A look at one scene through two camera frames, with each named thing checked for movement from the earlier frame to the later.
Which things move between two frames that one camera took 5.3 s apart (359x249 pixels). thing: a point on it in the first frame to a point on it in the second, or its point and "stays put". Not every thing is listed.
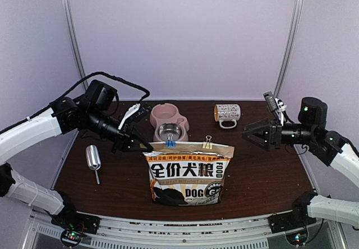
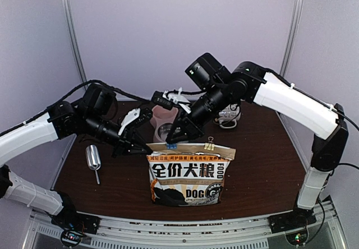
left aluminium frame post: (71, 30) stays put
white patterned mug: (227, 113) stays put
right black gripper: (272, 134) to (192, 130)
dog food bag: (187, 174) stays put
